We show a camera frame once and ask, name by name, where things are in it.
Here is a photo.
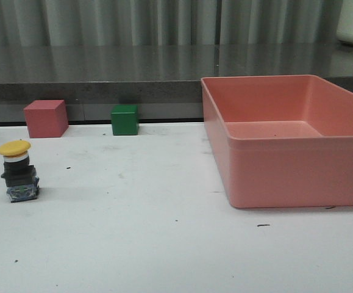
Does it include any yellow mushroom push button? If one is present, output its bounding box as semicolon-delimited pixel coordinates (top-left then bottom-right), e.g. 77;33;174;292
0;140;40;203

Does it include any green cube block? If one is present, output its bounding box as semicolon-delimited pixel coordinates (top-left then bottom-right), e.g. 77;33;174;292
111;104;139;136

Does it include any pink plastic bin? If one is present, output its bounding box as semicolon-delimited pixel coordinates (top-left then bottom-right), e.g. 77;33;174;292
201;75;353;208

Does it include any pink cube block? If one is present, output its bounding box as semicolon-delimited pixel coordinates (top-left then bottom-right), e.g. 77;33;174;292
23;99;68;138

